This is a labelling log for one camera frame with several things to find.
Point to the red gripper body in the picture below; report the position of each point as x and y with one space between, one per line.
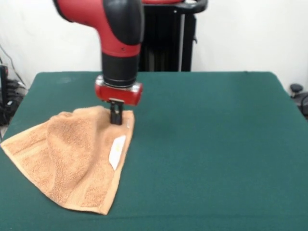
120 93

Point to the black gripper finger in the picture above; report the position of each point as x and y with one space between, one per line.
113 114
119 116

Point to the tan terry towel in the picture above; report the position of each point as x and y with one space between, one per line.
72 156

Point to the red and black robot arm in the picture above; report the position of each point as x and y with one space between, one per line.
115 36

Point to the red robot base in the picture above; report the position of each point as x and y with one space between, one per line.
161 1

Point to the dark green table cloth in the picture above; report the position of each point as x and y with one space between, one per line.
216 144

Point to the black box with red light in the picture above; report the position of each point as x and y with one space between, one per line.
3 81

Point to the black chair base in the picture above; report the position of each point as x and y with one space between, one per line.
296 87

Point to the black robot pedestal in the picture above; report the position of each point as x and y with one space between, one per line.
168 48

